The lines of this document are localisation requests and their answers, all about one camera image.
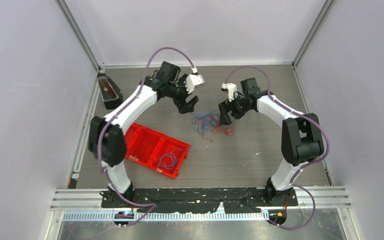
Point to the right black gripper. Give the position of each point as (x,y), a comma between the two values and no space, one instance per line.
(225,107)

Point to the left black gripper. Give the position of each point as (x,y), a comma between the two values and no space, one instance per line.
(184,107)

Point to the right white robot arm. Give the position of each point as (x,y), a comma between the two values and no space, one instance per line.
(301,139)

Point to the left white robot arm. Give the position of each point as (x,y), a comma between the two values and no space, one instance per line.
(107,134)

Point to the red three-compartment bin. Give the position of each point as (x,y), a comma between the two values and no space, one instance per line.
(155,150)

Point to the black wedge stand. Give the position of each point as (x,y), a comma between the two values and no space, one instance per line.
(111,94)

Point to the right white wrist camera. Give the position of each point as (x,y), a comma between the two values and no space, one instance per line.
(230,89)

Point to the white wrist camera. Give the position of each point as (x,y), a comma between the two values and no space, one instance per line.
(193,80)
(230,89)

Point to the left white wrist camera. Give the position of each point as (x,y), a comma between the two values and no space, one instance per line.
(193,80)

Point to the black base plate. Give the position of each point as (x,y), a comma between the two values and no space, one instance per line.
(234,200)

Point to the slotted cable duct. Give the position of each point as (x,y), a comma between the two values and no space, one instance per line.
(130,216)

